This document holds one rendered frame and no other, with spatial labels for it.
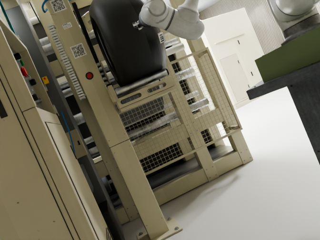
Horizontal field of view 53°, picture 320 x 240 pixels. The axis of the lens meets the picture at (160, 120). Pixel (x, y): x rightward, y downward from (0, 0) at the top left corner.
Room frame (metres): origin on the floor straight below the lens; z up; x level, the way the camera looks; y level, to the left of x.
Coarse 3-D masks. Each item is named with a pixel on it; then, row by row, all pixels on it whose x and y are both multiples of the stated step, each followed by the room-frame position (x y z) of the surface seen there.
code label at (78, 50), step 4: (80, 44) 1.93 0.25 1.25; (72, 48) 1.92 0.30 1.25; (76, 48) 1.93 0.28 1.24; (80, 48) 1.93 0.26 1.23; (72, 52) 1.92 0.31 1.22; (76, 52) 1.93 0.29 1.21; (80, 52) 1.93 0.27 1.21; (84, 52) 1.93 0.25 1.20; (76, 56) 1.92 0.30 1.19; (80, 56) 1.93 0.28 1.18
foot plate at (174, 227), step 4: (168, 220) 2.10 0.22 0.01; (172, 220) 2.07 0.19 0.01; (168, 224) 2.04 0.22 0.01; (172, 224) 2.01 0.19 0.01; (176, 224) 1.98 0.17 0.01; (172, 228) 1.95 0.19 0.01; (176, 228) 1.90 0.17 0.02; (180, 228) 1.89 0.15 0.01; (140, 232) 2.07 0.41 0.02; (144, 232) 2.08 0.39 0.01; (168, 232) 1.91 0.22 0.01; (172, 232) 1.88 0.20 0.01; (176, 232) 1.88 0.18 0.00; (140, 236) 2.04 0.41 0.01; (144, 236) 2.01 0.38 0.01; (148, 236) 1.98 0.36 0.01; (160, 236) 1.90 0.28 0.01; (164, 236) 1.88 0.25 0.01; (168, 236) 1.87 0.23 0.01
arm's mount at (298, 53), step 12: (300, 36) 1.18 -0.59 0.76; (312, 36) 1.16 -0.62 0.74; (288, 48) 1.21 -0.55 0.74; (300, 48) 1.19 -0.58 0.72; (312, 48) 1.17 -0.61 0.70; (264, 60) 1.26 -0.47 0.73; (276, 60) 1.24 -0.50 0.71; (288, 60) 1.22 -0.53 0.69; (300, 60) 1.20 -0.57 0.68; (312, 60) 1.18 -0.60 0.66; (264, 72) 1.27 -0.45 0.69; (276, 72) 1.25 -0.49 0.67; (288, 72) 1.23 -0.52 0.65
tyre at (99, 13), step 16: (96, 0) 1.88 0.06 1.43; (112, 0) 1.83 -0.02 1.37; (128, 0) 1.82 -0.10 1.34; (144, 0) 1.85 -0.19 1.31; (96, 16) 1.83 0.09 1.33; (112, 16) 1.77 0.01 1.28; (128, 16) 1.78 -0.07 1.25; (96, 32) 2.18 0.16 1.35; (112, 32) 1.76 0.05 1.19; (128, 32) 1.77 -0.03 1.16; (144, 32) 1.79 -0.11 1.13; (112, 48) 1.79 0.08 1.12; (128, 48) 1.78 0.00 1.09; (144, 48) 1.81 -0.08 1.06; (160, 48) 1.85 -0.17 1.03; (112, 64) 2.29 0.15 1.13; (128, 64) 1.82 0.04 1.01; (144, 64) 1.86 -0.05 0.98; (160, 64) 1.91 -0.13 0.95; (128, 80) 1.91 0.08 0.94
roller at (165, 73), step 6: (156, 72) 1.93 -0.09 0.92; (162, 72) 1.93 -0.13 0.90; (168, 72) 1.93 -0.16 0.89; (144, 78) 1.91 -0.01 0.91; (150, 78) 1.91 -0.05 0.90; (156, 78) 1.92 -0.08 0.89; (132, 84) 1.89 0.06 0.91; (138, 84) 1.90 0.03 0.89; (144, 84) 1.91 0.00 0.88; (120, 90) 1.88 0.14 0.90; (126, 90) 1.88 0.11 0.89
